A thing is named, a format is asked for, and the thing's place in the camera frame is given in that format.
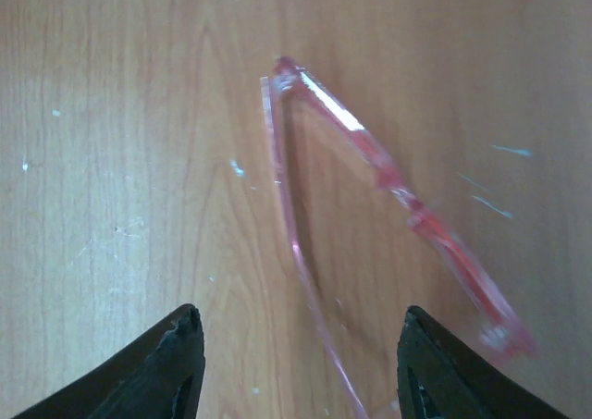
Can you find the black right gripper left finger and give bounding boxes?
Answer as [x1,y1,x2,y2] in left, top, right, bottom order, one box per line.
[17,303,206,418]

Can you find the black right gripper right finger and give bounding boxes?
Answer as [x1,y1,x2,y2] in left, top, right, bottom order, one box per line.
[397,305,565,419]

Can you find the red transparent sunglasses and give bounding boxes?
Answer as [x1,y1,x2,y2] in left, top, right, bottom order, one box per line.
[261,56,535,418]

